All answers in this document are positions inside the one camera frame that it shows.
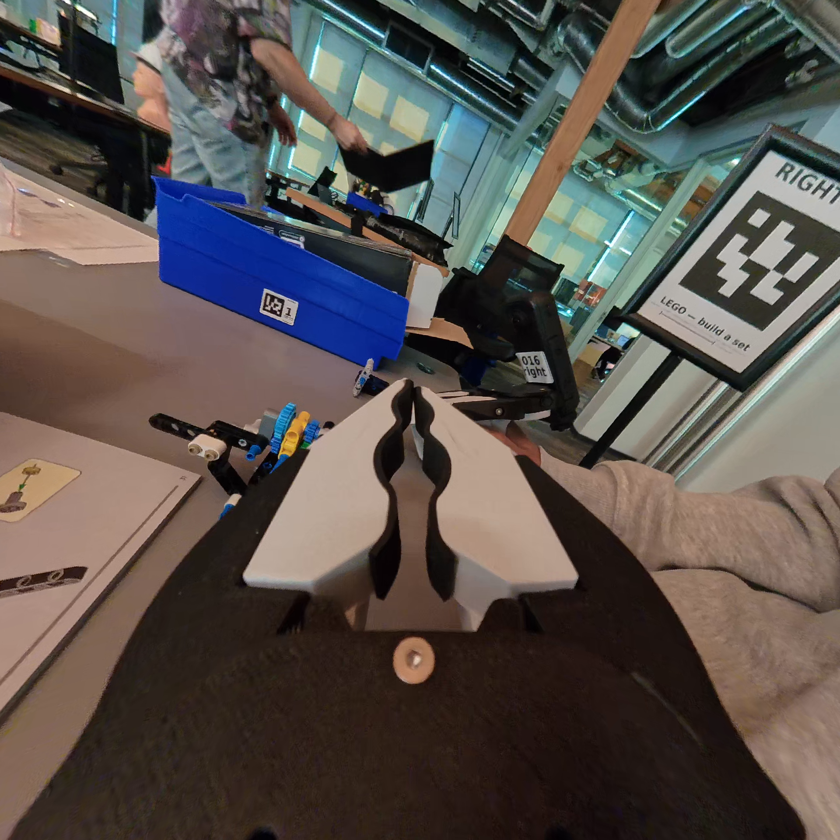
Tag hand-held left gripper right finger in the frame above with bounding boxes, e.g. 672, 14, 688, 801
415, 386, 580, 632

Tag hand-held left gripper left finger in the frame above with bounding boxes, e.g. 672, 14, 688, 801
243, 379, 416, 632

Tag multicoloured lego gear assembly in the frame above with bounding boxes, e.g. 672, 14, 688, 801
150, 402, 337, 521

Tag person's right forearm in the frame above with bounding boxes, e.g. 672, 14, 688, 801
538, 458, 840, 840

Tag lego instruction booklet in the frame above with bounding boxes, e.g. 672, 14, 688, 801
0, 412, 203, 723

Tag person's right hand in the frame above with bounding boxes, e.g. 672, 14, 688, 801
489, 420, 543, 468

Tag black tabletop equipment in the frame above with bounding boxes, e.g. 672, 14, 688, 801
266, 167, 455, 252

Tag black folder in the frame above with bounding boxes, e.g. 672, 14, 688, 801
337, 139, 436, 195

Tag blue plastic bin with tag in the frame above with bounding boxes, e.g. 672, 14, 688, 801
152, 176, 411, 366

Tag framed sign on black stand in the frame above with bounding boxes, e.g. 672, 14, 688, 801
577, 123, 840, 471

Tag white paper sheets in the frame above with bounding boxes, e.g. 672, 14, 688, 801
0, 161, 160, 266

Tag clear plastic bag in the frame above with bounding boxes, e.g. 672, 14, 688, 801
0, 163, 70, 240

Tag dark wooden desk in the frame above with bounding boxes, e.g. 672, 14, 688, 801
0, 59, 173, 221

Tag wooden post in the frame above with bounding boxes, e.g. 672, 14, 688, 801
504, 0, 664, 245

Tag grey ventilation duct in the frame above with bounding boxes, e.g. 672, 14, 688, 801
558, 0, 840, 135

